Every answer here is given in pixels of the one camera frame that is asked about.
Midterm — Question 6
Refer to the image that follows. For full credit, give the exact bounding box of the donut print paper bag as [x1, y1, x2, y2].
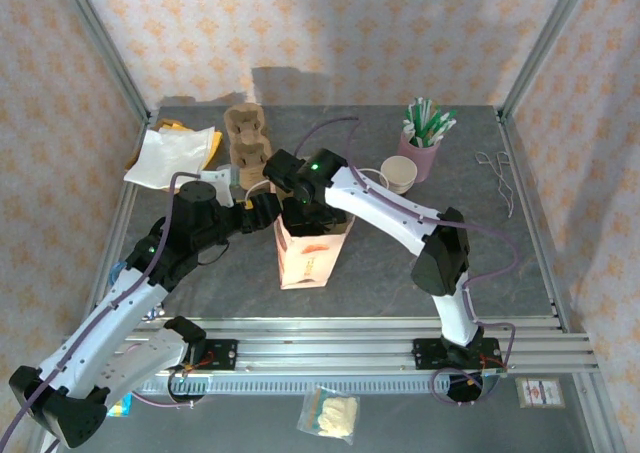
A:
[244, 167, 391, 290]

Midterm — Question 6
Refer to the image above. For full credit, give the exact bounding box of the white paper napkin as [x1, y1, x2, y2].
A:
[123, 126, 217, 190]

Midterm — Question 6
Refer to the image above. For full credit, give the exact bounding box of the cardboard cup carrier stack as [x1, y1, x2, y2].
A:
[223, 103, 274, 190]

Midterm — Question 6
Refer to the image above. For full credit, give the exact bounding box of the paper cup stack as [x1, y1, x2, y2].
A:
[379, 155, 419, 194]

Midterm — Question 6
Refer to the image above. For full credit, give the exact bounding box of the brown paper napkin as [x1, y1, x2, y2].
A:
[124, 142, 146, 172]

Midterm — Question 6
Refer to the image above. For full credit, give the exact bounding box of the pink straw holder cup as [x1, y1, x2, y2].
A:
[397, 130, 441, 184]

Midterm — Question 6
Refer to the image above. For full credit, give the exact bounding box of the green white wrapped straw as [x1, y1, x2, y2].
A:
[417, 97, 435, 145]
[430, 109, 459, 147]
[425, 107, 449, 147]
[403, 102, 422, 143]

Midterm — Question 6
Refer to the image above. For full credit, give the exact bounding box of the clear bag of chips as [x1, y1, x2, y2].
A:
[296, 385, 361, 446]

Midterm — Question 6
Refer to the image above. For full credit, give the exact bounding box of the blue white snack packet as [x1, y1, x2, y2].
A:
[107, 392, 134, 419]

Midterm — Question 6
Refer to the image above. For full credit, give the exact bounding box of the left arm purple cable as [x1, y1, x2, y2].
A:
[0, 171, 206, 453]

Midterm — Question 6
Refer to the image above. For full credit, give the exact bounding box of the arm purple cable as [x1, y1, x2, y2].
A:
[294, 116, 521, 407]
[0, 171, 206, 453]

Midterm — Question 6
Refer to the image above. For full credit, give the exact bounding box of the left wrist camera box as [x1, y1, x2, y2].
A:
[199, 168, 241, 207]

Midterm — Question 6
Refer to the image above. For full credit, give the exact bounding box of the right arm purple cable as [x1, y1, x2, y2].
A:
[294, 116, 521, 407]

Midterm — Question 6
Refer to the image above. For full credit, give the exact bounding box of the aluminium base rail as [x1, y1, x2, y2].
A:
[53, 316, 600, 374]

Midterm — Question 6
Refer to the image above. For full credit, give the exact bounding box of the grey slotted cable duct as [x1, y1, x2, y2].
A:
[133, 372, 496, 397]

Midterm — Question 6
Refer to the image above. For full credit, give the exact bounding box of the aluminium frame post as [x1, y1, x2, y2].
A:
[52, 0, 152, 124]
[499, 0, 596, 119]

